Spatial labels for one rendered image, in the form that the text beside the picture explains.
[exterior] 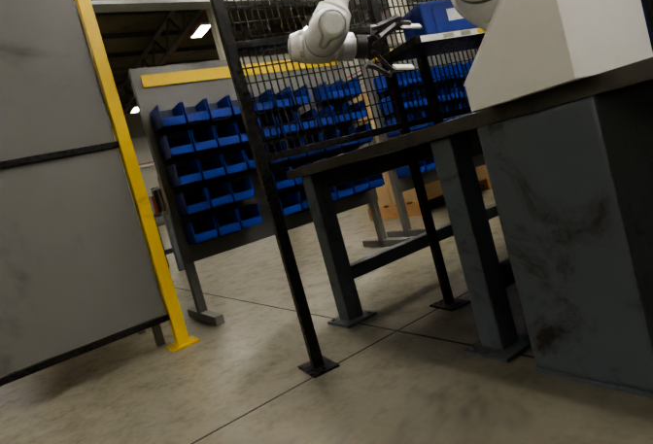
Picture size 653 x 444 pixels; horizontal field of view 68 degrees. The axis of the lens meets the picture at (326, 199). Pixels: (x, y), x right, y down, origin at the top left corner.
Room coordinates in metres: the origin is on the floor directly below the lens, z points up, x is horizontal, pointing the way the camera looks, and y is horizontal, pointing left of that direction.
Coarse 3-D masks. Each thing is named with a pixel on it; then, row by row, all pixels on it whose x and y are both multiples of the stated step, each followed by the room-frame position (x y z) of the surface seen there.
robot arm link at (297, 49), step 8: (296, 32) 1.51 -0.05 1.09; (304, 32) 1.49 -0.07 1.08; (296, 40) 1.49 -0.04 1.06; (304, 40) 1.48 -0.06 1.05; (288, 48) 1.53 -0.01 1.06; (296, 48) 1.49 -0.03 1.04; (304, 48) 1.49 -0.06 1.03; (296, 56) 1.51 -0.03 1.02; (304, 56) 1.51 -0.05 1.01; (312, 56) 1.49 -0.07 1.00; (320, 56) 1.47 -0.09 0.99; (328, 56) 1.49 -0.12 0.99; (336, 56) 1.53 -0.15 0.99
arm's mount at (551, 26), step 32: (512, 0) 1.01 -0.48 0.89; (544, 0) 0.96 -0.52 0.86; (576, 0) 0.98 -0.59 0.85; (608, 0) 1.05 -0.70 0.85; (512, 32) 1.03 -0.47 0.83; (544, 32) 0.97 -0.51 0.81; (576, 32) 0.96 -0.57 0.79; (608, 32) 1.04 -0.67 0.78; (640, 32) 1.12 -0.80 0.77; (480, 64) 1.11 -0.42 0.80; (512, 64) 1.04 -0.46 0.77; (544, 64) 0.99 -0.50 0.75; (576, 64) 0.95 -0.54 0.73; (608, 64) 1.02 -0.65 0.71; (480, 96) 1.12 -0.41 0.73; (512, 96) 1.06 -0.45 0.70
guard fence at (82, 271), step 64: (0, 0) 2.22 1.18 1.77; (64, 0) 2.36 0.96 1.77; (0, 64) 2.18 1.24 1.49; (64, 64) 2.32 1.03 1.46; (0, 128) 2.14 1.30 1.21; (64, 128) 2.28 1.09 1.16; (0, 192) 2.10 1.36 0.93; (64, 192) 2.23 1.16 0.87; (128, 192) 2.38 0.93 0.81; (0, 256) 2.07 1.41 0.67; (64, 256) 2.19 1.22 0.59; (128, 256) 2.34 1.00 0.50; (0, 320) 2.03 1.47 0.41; (64, 320) 2.15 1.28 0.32; (128, 320) 2.29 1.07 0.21; (0, 384) 1.99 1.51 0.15
